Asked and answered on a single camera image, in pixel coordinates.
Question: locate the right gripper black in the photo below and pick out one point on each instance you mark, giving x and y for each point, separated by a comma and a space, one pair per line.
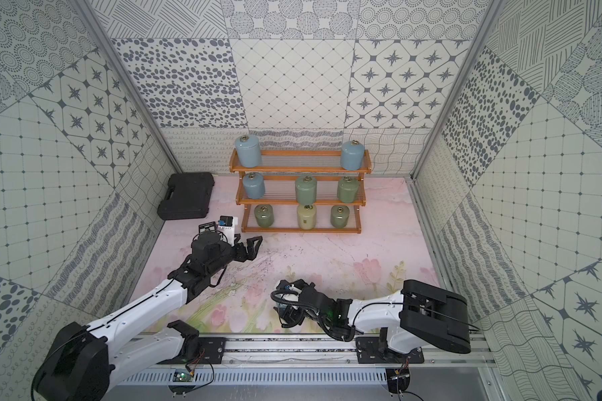
290, 316

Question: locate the aluminium mounting rail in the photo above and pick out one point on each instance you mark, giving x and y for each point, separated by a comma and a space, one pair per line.
290, 351

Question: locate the green canister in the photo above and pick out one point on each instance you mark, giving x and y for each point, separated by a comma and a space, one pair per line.
347, 189
306, 190
339, 216
264, 215

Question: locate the wooden three-tier shelf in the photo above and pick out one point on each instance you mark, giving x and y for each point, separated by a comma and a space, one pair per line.
280, 169

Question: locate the black plastic tool case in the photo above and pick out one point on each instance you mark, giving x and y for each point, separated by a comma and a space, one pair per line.
188, 196

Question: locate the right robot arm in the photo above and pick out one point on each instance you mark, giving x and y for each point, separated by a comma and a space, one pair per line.
414, 316

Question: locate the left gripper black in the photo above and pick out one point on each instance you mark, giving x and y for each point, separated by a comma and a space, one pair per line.
238, 251

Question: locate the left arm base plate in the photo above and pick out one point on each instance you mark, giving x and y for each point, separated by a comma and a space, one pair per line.
206, 350

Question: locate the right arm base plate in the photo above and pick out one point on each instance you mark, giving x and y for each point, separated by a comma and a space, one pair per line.
374, 350

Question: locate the green canister bottom left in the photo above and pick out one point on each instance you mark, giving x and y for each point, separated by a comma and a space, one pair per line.
264, 215

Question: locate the yellow canister bottom centre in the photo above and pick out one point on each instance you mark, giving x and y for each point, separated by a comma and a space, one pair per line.
306, 217

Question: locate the green canister middle right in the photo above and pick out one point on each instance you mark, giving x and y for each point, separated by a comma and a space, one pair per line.
347, 189

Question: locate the green canister middle centre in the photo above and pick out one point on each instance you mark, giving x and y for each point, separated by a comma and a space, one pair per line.
306, 190

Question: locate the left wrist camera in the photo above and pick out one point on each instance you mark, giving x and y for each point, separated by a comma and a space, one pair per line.
229, 227

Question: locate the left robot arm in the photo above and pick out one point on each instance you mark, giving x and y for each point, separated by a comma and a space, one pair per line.
86, 361

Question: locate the green canister bottom right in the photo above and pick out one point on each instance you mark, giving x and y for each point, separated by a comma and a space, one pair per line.
339, 216

